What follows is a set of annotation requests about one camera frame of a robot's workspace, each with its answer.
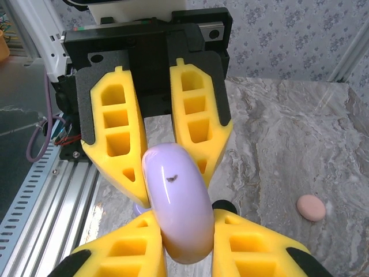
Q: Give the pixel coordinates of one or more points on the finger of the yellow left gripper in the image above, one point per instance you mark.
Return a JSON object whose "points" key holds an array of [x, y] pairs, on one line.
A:
{"points": [[95, 144], [214, 138]]}

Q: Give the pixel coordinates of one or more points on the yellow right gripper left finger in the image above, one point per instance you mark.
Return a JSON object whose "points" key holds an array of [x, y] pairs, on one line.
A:
{"points": [[129, 254]]}

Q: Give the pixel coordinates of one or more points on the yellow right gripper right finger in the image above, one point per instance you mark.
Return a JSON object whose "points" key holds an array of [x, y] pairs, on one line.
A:
{"points": [[259, 254]]}

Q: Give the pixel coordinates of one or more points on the pink earbud charging case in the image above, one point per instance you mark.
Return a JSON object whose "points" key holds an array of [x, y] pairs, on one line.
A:
{"points": [[311, 208]]}

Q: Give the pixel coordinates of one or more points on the purple earbud charging case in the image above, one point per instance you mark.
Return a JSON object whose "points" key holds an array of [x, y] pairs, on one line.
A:
{"points": [[178, 202]]}

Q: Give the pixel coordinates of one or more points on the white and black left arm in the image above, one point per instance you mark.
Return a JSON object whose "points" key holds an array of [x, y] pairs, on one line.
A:
{"points": [[46, 29]]}

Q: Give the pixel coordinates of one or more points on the orange object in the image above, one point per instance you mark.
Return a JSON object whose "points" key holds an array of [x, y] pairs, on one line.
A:
{"points": [[3, 46]]}

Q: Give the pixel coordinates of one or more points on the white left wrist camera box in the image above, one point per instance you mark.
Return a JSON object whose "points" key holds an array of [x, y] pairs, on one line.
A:
{"points": [[129, 8]]}

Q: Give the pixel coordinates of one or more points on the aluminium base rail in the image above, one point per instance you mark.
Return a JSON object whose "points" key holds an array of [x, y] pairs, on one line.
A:
{"points": [[66, 216]]}

